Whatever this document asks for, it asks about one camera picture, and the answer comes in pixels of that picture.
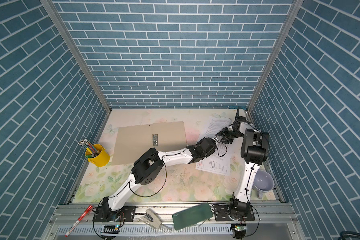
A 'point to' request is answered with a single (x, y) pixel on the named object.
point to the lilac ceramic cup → (263, 182)
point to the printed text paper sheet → (215, 124)
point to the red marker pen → (81, 218)
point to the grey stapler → (150, 218)
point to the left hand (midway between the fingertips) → (209, 143)
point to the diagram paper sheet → (217, 162)
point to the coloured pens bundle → (90, 148)
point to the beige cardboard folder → (132, 142)
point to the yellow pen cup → (101, 159)
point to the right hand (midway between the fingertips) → (217, 136)
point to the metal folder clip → (155, 139)
